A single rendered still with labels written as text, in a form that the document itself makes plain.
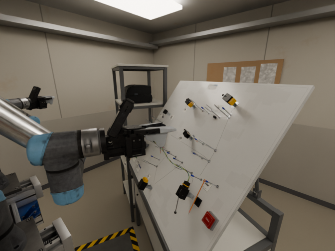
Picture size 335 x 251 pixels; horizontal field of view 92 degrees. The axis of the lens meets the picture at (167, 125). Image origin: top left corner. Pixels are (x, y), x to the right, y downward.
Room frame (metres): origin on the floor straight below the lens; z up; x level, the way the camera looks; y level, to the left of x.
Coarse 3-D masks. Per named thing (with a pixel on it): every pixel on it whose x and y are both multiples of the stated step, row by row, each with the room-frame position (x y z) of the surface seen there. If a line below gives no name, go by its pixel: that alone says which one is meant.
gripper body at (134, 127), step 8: (128, 128) 0.42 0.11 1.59; (136, 128) 0.42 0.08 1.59; (104, 136) 0.39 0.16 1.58; (120, 136) 0.41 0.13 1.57; (128, 136) 0.41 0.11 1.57; (136, 136) 0.41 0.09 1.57; (104, 144) 0.38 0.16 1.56; (112, 144) 0.41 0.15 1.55; (120, 144) 0.41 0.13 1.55; (128, 144) 0.40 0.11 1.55; (136, 144) 0.42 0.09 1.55; (144, 144) 0.42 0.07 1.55; (104, 152) 0.39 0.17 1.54; (112, 152) 0.40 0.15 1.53; (120, 152) 0.42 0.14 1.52; (128, 152) 0.40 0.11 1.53; (136, 152) 0.42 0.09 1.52; (144, 152) 0.41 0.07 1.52
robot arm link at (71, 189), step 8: (80, 160) 0.45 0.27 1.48; (72, 168) 0.36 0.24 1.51; (80, 168) 0.39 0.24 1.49; (48, 176) 0.34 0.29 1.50; (56, 176) 0.33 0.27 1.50; (64, 176) 0.34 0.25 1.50; (72, 176) 0.35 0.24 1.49; (80, 176) 0.38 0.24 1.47; (56, 184) 0.33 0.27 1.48; (64, 184) 0.34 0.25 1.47; (72, 184) 0.35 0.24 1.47; (80, 184) 0.37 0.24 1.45; (56, 192) 0.33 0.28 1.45; (64, 192) 0.34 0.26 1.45; (72, 192) 0.35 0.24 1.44; (80, 192) 0.37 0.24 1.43; (56, 200) 0.34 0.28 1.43; (64, 200) 0.34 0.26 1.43; (72, 200) 0.35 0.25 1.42
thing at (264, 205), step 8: (256, 200) 0.83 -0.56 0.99; (264, 200) 0.82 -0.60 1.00; (264, 208) 0.78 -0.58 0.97; (272, 208) 0.76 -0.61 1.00; (272, 216) 0.73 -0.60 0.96; (280, 216) 0.70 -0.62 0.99; (272, 224) 0.73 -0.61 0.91; (280, 224) 0.71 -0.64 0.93; (272, 232) 0.72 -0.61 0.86; (272, 240) 0.71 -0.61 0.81
